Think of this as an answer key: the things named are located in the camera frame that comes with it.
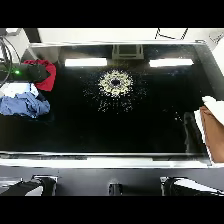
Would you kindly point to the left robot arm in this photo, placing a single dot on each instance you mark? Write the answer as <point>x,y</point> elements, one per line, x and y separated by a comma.
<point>20,188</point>

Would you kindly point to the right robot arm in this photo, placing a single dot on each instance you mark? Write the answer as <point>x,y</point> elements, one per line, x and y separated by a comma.
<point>186,187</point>

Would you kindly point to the red garment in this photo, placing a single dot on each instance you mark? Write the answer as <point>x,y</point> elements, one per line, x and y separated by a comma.
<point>48,79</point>

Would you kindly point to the black garment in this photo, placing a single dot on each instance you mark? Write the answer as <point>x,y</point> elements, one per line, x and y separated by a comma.
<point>37,72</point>

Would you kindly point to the blue garment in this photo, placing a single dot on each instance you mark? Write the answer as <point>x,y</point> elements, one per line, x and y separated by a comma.
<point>23,105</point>

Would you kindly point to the white garment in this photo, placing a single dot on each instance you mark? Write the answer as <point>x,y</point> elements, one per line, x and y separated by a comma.
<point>215,107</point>
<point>16,89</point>

